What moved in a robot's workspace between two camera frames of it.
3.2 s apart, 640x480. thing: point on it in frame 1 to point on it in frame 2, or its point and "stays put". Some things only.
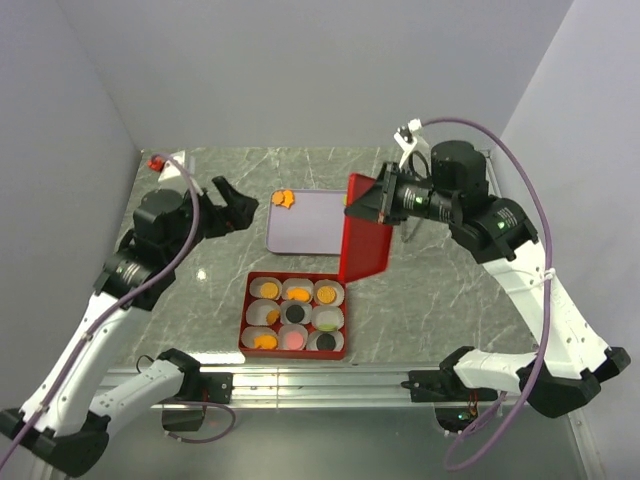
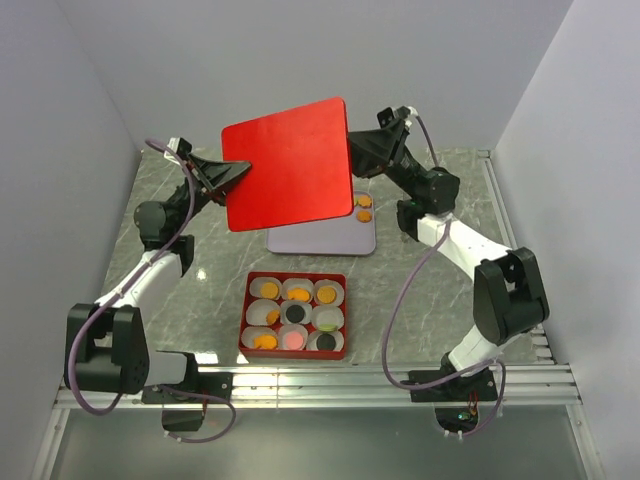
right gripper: x=379 y=201 to x=373 y=151
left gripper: x=239 y=209 to x=209 y=175
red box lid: x=366 y=243 to x=299 y=168
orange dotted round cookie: x=269 y=290 stays put
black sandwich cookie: x=295 y=313 stays put
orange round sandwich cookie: x=326 y=295 stays put
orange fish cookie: x=299 y=294 stays put
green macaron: x=327 y=327 stays put
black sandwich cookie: x=325 y=342 stays put
